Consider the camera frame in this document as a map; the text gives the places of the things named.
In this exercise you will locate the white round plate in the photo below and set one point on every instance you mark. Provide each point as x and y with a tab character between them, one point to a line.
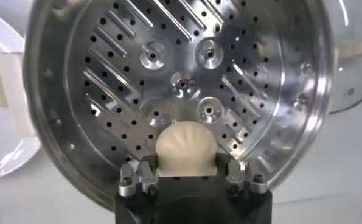
4	158

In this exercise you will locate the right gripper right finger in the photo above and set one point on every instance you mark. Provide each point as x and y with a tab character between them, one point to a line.
234	176

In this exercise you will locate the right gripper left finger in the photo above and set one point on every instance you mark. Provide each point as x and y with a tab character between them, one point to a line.
147	176

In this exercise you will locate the stainless steel steamer basket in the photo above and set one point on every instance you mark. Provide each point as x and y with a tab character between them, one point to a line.
168	45

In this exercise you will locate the round glass pot lid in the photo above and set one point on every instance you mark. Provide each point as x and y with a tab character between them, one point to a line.
357	85

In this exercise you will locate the white steamed baozi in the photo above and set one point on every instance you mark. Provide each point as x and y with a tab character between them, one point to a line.
185	149

